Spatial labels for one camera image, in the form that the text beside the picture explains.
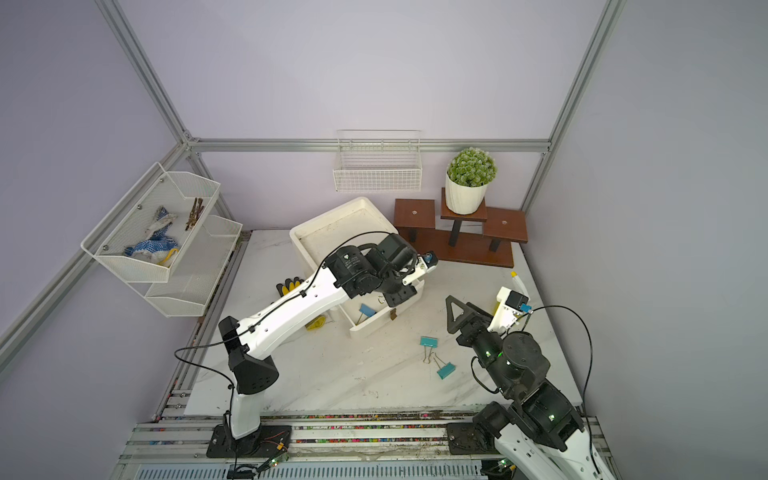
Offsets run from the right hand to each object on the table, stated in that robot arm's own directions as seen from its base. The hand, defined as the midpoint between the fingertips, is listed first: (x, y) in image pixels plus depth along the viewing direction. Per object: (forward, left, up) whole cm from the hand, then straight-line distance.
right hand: (454, 306), depth 65 cm
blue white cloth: (+16, +71, +5) cm, 72 cm away
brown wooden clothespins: (+30, +68, +3) cm, 74 cm away
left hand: (+9, +12, -4) cm, 16 cm away
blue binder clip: (+11, +22, -20) cm, 32 cm away
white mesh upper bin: (+19, +75, +6) cm, 77 cm away
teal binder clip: (-3, -2, -30) cm, 31 cm away
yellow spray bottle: (+14, -22, -13) cm, 30 cm away
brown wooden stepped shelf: (+41, -20, -21) cm, 50 cm away
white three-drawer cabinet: (+33, +25, -6) cm, 42 cm away
